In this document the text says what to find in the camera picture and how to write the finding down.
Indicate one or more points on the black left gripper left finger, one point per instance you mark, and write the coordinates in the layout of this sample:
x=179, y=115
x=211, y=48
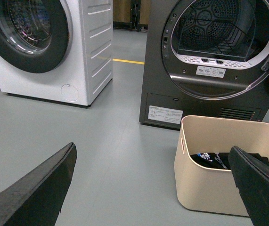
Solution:
x=37, y=198

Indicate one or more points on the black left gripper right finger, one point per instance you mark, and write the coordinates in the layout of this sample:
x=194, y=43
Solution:
x=251, y=175

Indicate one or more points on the beige plastic laundry hamper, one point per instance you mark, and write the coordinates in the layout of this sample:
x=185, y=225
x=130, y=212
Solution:
x=213, y=190

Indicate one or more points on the white front-load washing machine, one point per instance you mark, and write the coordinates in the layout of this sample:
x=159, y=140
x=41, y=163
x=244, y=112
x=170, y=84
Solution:
x=58, y=50

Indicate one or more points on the black printed t-shirt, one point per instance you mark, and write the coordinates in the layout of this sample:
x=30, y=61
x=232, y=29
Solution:
x=212, y=160

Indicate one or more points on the dark grey tumble dryer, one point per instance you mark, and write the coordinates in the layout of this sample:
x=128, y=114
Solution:
x=206, y=58

